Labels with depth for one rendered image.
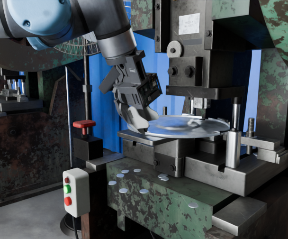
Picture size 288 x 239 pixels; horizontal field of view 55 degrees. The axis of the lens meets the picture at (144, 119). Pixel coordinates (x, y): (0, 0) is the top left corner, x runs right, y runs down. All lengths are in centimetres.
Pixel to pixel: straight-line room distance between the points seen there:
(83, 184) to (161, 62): 179
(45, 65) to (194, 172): 144
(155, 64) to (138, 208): 185
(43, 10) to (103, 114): 285
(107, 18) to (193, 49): 33
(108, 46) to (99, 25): 4
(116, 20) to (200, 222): 48
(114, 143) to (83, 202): 225
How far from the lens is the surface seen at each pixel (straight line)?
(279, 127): 98
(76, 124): 96
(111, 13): 55
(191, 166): 77
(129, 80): 60
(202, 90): 80
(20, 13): 41
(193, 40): 81
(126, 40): 56
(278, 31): 53
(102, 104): 320
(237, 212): 65
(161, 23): 85
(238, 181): 71
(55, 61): 201
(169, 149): 77
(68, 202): 91
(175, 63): 81
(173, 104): 242
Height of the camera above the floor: 94
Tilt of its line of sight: 11 degrees down
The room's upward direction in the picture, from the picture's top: straight up
